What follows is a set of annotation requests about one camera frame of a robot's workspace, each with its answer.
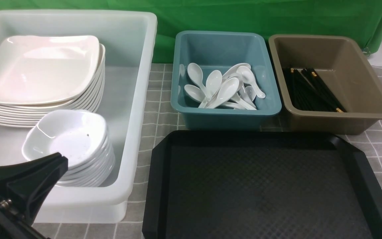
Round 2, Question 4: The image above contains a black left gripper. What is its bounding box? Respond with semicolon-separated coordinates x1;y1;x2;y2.
0;153;68;239

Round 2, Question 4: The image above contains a stack of white small bowls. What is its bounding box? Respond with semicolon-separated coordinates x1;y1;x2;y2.
22;110;116;187

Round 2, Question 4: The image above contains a stack of cream square plates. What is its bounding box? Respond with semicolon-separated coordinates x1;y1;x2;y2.
0;35;106;128

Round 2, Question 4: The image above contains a black serving tray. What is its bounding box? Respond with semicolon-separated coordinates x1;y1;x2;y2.
142;130;382;239

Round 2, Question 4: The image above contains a large white plastic tub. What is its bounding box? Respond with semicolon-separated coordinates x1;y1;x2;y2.
0;10;157;224

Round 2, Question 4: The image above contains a teal plastic bin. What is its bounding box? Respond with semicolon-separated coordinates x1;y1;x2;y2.
171;31;282;131

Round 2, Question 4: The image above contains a pile of white soup spoons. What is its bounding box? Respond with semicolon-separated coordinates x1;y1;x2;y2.
179;63;267;110

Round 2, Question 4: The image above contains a bundle of black chopsticks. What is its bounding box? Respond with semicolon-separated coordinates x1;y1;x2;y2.
282;67;346;113

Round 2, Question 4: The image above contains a brown plastic bin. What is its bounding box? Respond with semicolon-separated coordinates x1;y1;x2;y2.
269;35;382;135

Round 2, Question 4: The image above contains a grey checked tablecloth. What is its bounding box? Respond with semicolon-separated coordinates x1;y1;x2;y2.
33;64;382;239

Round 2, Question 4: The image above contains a green backdrop cloth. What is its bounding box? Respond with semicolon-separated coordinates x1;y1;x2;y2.
0;0;382;63

